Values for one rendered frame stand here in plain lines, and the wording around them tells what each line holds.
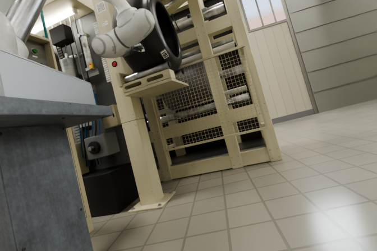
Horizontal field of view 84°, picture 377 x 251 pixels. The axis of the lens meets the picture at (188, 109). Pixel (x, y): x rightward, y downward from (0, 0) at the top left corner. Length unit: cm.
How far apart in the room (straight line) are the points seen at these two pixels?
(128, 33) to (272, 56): 439
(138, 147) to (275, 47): 421
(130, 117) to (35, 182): 94
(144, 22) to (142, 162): 98
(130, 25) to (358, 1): 554
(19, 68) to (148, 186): 115
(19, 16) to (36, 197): 77
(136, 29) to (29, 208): 70
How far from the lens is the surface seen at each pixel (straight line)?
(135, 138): 156
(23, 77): 69
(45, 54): 170
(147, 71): 142
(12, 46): 92
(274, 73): 504
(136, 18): 95
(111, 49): 98
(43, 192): 77
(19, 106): 59
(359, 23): 593
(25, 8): 123
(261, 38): 519
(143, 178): 159
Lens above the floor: 50
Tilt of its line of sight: 4 degrees up
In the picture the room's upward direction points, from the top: 15 degrees counter-clockwise
